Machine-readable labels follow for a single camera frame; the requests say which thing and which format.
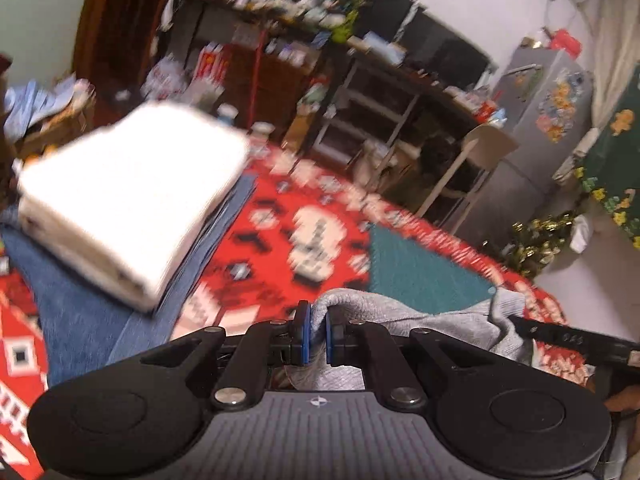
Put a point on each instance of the blue striped cloth pile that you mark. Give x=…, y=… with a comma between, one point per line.
x=45, y=105

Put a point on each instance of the red paper cup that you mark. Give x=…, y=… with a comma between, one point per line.
x=487, y=112

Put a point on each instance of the black desk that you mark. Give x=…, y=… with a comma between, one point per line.
x=400, y=77

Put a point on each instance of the wooden door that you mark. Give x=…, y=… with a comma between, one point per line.
x=115, y=35

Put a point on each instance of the person's right hand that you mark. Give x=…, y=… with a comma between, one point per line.
x=622, y=401

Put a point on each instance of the green Christmas curtain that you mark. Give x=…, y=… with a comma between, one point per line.
x=615, y=175

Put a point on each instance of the red patterned blanket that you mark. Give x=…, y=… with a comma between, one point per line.
x=240, y=255

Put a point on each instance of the beige plastic chair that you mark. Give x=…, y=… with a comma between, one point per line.
x=487, y=147

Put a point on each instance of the folded blue towel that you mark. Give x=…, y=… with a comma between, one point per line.
x=80, y=300

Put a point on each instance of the grey refrigerator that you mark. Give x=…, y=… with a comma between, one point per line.
x=515, y=170

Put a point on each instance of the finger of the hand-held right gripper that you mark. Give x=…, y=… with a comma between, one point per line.
x=575, y=337

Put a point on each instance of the colourful fridge magnets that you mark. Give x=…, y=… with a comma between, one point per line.
x=560, y=105

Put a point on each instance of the white plastic bag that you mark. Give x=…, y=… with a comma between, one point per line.
x=165, y=80

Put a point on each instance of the brown wooden drawer cabinet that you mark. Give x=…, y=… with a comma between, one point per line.
x=280, y=80

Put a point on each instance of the white folded towel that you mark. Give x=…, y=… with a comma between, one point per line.
x=130, y=195

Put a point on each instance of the small Christmas tree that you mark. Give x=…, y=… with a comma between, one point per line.
x=540, y=245

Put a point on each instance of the red paper bag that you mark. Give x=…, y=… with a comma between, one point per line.
x=565, y=42

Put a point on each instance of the green cutting mat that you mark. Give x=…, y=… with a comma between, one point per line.
x=415, y=270

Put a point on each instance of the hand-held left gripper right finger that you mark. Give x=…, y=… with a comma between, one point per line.
x=332, y=340

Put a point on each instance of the white hanging cloth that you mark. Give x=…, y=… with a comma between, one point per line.
x=580, y=235

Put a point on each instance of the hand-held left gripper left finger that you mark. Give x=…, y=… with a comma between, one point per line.
x=302, y=330

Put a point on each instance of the beige curtain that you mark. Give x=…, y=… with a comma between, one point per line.
x=615, y=60

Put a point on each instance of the red cardboard box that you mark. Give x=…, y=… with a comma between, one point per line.
x=212, y=62

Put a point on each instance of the grey sweater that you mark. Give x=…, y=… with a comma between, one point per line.
x=425, y=320

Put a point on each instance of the black monitor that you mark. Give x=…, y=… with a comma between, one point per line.
x=440, y=50

